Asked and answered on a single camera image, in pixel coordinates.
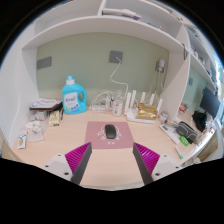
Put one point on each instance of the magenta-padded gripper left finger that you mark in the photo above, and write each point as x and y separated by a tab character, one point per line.
60	164

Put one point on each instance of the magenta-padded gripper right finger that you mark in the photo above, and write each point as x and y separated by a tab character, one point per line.
165	163

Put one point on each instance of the black computer mouse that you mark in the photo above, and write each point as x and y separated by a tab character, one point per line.
110	131

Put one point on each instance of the pink mouse pad with drawing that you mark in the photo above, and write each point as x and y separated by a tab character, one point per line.
125	138

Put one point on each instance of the white remote control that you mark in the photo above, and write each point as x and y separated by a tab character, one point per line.
170	133

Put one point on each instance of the grey pouch green trim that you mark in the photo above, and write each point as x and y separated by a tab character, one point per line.
186	130

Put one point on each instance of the white plastic packet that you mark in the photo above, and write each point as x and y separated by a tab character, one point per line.
22	139

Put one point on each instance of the white round jar pink band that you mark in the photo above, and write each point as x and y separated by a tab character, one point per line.
163	117

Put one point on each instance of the yellow small box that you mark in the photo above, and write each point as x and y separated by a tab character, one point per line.
54	118

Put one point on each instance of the gold foil bag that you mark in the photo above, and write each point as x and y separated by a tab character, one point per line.
146	111

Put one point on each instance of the black cloth bag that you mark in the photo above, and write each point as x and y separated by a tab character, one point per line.
200	120

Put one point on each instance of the white router with antennas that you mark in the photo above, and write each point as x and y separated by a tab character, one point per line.
131	116

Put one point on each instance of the stack of booklets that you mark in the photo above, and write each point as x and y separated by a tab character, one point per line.
45	104

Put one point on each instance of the blue detergent bottle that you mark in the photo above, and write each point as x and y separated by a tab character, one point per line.
70	100

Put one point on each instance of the white power strip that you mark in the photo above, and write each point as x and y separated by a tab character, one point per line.
98	107

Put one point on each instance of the clear plastic bottle white label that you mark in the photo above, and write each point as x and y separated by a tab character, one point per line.
117	107

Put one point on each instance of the black monitor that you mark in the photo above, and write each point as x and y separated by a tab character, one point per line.
210	101

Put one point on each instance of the white shelf unit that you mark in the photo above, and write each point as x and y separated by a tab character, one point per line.
100	25

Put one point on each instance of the white wall charger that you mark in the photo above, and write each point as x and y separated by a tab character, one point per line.
161	65

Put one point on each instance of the grey blank wall plate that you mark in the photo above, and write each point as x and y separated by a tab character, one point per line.
44	63

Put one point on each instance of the grey wall socket plate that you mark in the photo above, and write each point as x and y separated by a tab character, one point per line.
116	56

